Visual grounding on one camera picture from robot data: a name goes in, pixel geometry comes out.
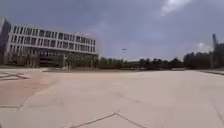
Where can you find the tall dark tower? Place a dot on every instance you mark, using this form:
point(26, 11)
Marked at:
point(214, 50)

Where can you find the long row of trees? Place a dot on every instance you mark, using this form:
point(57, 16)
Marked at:
point(196, 60)

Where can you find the pale stone paved plaza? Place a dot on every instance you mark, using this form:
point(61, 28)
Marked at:
point(133, 96)

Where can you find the white building with banded windows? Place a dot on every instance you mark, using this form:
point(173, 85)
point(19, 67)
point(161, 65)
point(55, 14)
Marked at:
point(50, 41)

